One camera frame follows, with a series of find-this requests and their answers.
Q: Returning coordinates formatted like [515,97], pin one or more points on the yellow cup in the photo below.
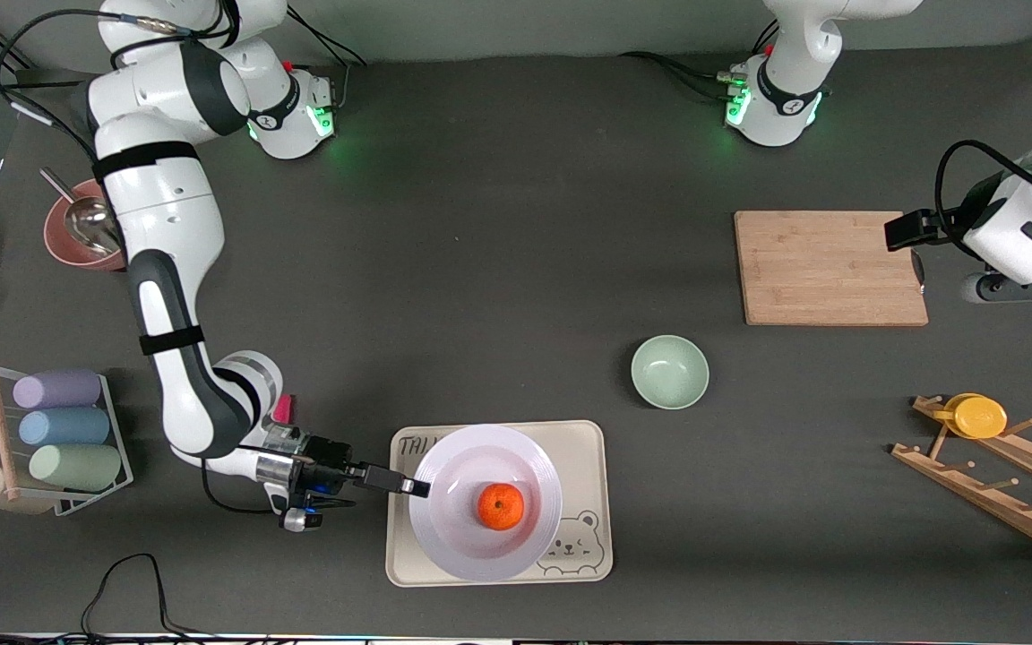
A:
[977,417]

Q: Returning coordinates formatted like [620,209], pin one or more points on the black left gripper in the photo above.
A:
[908,231]

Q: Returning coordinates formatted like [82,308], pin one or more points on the pale green bowl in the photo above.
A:
[670,372]

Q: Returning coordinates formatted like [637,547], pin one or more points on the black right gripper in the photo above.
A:
[330,454]

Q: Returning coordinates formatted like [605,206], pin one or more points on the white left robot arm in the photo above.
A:
[1018,237]

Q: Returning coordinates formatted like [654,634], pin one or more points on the orange fruit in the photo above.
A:
[501,507]

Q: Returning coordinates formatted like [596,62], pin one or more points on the metal scoop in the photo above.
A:
[86,215]

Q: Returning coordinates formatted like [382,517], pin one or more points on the pink folded cloth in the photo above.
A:
[284,410]

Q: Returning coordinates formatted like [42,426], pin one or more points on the cream bear print tray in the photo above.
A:
[588,448]

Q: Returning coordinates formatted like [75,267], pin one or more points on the blue cup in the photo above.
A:
[64,426]

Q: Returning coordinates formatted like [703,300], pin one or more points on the white round plate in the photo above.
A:
[453,537]

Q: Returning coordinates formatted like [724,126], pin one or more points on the pink ribbed bowl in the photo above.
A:
[59,237]

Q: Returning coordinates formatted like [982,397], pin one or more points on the purple cup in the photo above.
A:
[55,390]

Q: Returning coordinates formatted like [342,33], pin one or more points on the wooden cutting board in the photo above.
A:
[794,269]

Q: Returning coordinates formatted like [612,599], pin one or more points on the wooden peg rack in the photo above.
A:
[991,503]

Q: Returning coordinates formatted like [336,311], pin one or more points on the green cup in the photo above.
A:
[77,467]

